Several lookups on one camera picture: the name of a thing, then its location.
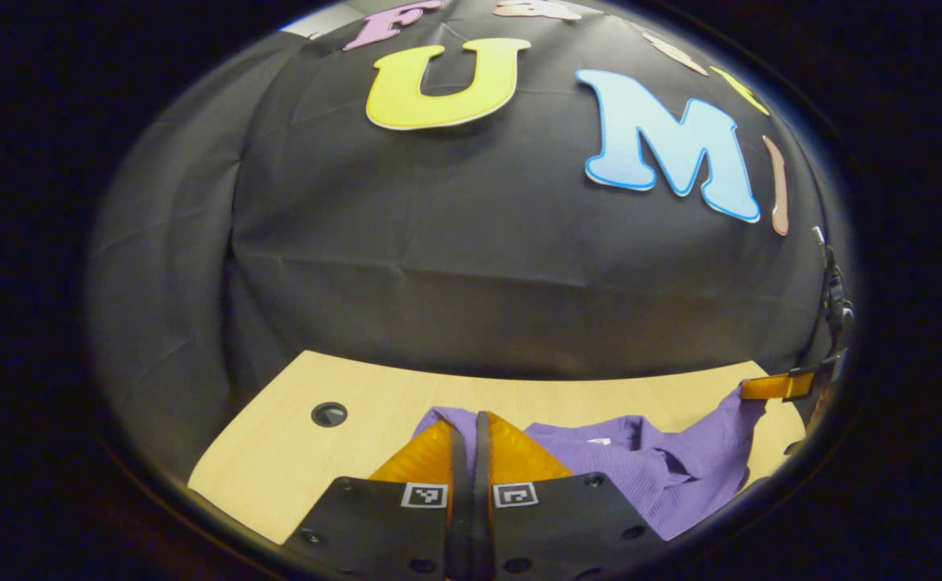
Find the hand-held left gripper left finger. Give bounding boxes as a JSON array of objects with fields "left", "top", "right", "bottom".
[{"left": 279, "top": 416, "right": 472, "bottom": 581}]

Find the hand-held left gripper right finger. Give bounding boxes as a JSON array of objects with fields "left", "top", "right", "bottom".
[{"left": 471, "top": 410, "right": 672, "bottom": 581}]

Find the purple shirt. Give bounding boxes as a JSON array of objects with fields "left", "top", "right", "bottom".
[{"left": 412, "top": 386, "right": 768, "bottom": 541}]

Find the black backdrop cloth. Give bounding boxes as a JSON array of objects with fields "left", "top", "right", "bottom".
[{"left": 87, "top": 0, "right": 859, "bottom": 477}]

